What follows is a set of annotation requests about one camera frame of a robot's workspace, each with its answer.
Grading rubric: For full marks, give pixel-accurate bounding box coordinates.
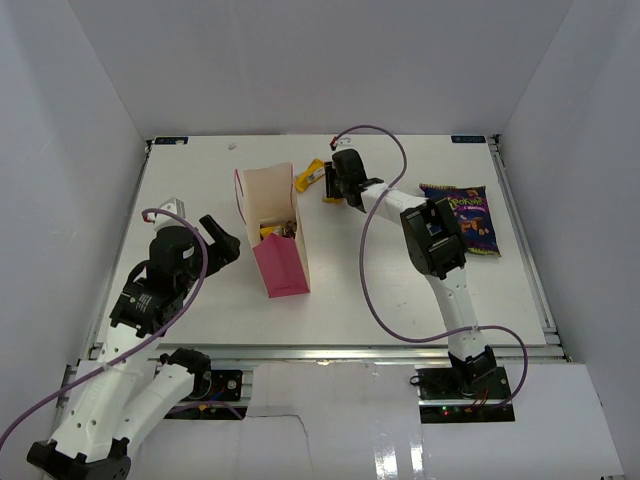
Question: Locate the pink cream paper bag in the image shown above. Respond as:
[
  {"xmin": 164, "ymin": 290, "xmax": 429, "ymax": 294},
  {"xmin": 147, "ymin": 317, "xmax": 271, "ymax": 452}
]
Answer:
[{"xmin": 234, "ymin": 163, "xmax": 311, "ymax": 298}]

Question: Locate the purple candy snack bag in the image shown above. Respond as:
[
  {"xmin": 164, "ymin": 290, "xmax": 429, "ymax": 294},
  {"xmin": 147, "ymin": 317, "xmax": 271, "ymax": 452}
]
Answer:
[{"xmin": 419, "ymin": 184, "xmax": 501, "ymax": 257}]

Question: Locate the yellow snack bar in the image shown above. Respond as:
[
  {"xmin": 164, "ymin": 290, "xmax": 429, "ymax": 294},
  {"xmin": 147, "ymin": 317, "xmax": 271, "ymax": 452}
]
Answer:
[
  {"xmin": 294, "ymin": 158, "xmax": 325, "ymax": 193},
  {"xmin": 260, "ymin": 225, "xmax": 283, "ymax": 240},
  {"xmin": 322, "ymin": 197, "xmax": 344, "ymax": 204}
]

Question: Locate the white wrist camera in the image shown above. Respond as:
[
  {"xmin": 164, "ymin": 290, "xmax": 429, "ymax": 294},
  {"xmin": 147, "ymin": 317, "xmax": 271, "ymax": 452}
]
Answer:
[
  {"xmin": 142, "ymin": 197, "xmax": 186, "ymax": 232},
  {"xmin": 329, "ymin": 135, "xmax": 355, "ymax": 152}
]

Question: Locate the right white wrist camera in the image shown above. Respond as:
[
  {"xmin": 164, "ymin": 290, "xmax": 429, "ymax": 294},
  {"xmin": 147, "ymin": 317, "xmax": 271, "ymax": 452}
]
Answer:
[{"xmin": 329, "ymin": 135, "xmax": 355, "ymax": 152}]

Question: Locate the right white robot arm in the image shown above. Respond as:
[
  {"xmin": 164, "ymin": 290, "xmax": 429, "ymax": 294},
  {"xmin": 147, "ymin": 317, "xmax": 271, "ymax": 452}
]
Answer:
[{"xmin": 324, "ymin": 149, "xmax": 497, "ymax": 399}]

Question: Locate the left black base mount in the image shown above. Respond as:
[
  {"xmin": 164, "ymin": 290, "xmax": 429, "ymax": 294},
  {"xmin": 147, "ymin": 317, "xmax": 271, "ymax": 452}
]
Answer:
[{"xmin": 177, "ymin": 370, "xmax": 246, "ymax": 420}]

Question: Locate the brown chocolate bar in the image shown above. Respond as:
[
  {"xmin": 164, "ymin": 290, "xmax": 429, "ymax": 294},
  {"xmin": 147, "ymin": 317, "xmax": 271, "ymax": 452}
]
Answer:
[{"xmin": 280, "ymin": 220, "xmax": 297, "ymax": 238}]

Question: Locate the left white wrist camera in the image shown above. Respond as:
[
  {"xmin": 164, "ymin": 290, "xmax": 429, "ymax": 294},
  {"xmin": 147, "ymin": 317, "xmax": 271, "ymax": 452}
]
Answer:
[{"xmin": 142, "ymin": 197, "xmax": 186, "ymax": 232}]

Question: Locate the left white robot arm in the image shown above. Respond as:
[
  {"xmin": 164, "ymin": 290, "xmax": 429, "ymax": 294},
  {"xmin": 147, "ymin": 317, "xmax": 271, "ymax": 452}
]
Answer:
[{"xmin": 26, "ymin": 209, "xmax": 240, "ymax": 479}]

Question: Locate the aluminium front rail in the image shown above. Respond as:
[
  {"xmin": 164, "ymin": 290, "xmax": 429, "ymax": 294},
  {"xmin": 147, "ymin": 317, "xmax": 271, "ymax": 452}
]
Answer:
[{"xmin": 89, "ymin": 344, "xmax": 566, "ymax": 365}]

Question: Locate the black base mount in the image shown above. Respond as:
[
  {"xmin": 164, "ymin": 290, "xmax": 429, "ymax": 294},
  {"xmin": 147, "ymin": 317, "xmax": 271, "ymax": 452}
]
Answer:
[
  {"xmin": 177, "ymin": 370, "xmax": 246, "ymax": 420},
  {"xmin": 409, "ymin": 367, "xmax": 515, "ymax": 425}
]

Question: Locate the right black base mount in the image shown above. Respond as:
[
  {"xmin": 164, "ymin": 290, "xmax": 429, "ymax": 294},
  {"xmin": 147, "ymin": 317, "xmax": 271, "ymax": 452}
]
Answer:
[{"xmin": 409, "ymin": 367, "xmax": 515, "ymax": 425}]

